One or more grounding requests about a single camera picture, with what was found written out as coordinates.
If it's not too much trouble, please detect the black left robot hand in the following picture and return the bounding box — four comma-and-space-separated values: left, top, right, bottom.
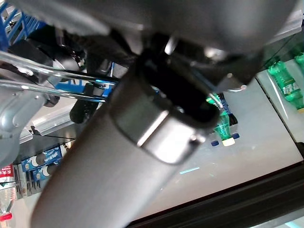
14, 0, 295, 228

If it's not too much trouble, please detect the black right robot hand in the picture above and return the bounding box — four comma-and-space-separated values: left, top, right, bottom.
7, 26, 85, 72

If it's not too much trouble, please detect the blue plastic shopping basket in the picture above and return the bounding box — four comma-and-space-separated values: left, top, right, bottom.
0, 0, 247, 103

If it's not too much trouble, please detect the grey cardboard box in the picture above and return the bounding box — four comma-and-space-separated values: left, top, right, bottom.
13, 163, 43, 198

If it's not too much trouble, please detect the water bottle red label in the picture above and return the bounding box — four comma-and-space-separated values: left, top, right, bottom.
0, 163, 18, 219

